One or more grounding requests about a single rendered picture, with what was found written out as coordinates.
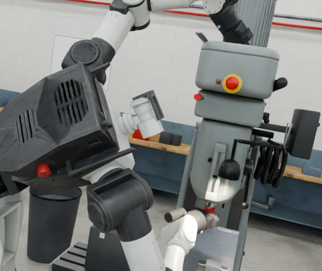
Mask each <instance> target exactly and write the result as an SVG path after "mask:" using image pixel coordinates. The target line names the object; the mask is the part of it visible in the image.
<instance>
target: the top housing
mask: <svg viewBox="0 0 322 271"><path fill-rule="evenodd" d="M278 61H279V53H278V52H277V51H276V50H274V49H271V48H266V47H258V46H251V45H243V44H235V43H230V42H222V41H207V42H205V43H203V44H202V46H201V52H200V56H199V62H198V67H197V73H196V77H195V85H196V86H197V87H198V88H200V89H203V90H210V91H216V92H222V93H227V94H232V93H228V92H226V91H225V90H224V88H223V80H224V78H225V77H226V76H227V75H229V74H236V75H238V76H239V77H240V78H241V80H242V87H241V89H240V90H239V91H238V92H236V93H233V95H239V96H245V97H251V98H258V99H267V98H269V97H270V96H271V94H272V91H273V87H274V83H275V78H276V73H277V68H278ZM216 79H220V80H221V84H216Z"/></svg>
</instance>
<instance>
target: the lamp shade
mask: <svg viewBox="0 0 322 271"><path fill-rule="evenodd" d="M240 173H241V170H240V164H239V163H238V162H237V161H235V160H231V159H227V160H225V161H223V162H222V164H221V165H220V167H219V172H218V176H219V177H221V178H223V179H227V180H232V181H238V180H239V178H240Z"/></svg>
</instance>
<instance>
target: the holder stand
mask: <svg viewBox="0 0 322 271"><path fill-rule="evenodd" d="M85 268H88V269H91V270H94V271H130V268H129V265H128V262H127V259H126V257H125V254H124V250H123V247H122V244H121V241H120V238H119V236H118V233H117V230H116V227H114V228H112V230H111V231H109V232H108V233H106V234H104V233H102V232H100V231H99V230H98V229H97V228H96V227H95V226H94V225H92V226H91V227H90V231H89V239H88V246H87V253H86V260H85Z"/></svg>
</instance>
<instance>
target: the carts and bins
mask: <svg viewBox="0 0 322 271"><path fill-rule="evenodd" d="M29 193H30V200H29V223H28V235H27V256H28V257H29V259H31V260H32V261H35V262H38V263H51V262H52V261H53V260H55V259H56V258H57V257H58V256H59V255H61V254H62V253H63V252H64V251H65V250H67V249H68V248H69V247H70V246H71V241H72V236H73V231H74V226H75V221H76V216H77V213H78V208H79V203H80V198H81V195H82V194H81V193H82V190H81V189H80V188H78V187H76V188H70V189H65V190H59V191H53V192H48V191H44V190H40V189H36V188H34V187H30V188H29Z"/></svg>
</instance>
